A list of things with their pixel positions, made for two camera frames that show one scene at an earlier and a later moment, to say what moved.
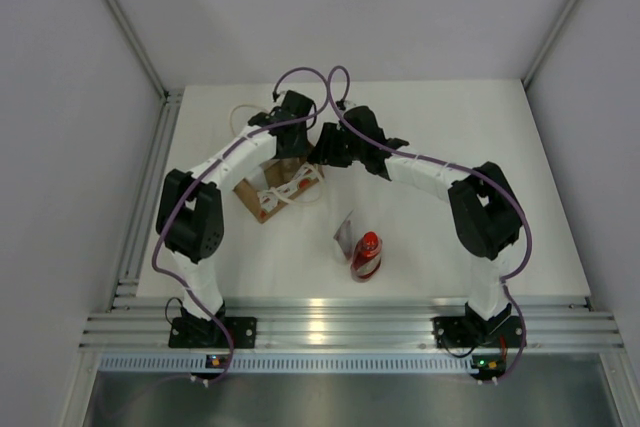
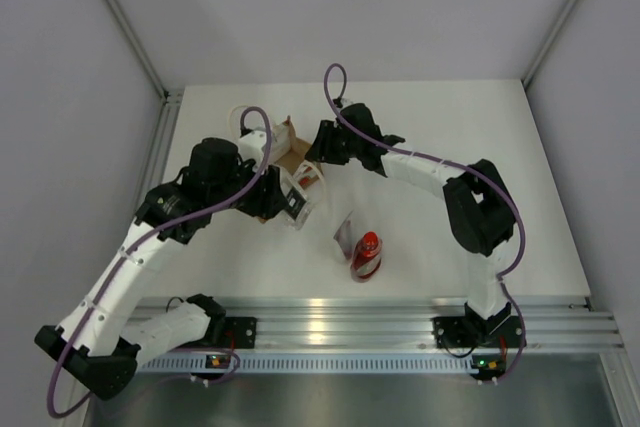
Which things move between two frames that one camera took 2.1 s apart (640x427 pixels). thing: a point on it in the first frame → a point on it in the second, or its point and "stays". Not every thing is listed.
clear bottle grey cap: [291, 164] → [299, 210]
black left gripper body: [299, 148] → [259, 202]
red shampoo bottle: [366, 261] stays
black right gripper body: [338, 148] stays
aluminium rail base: [551, 322] stays
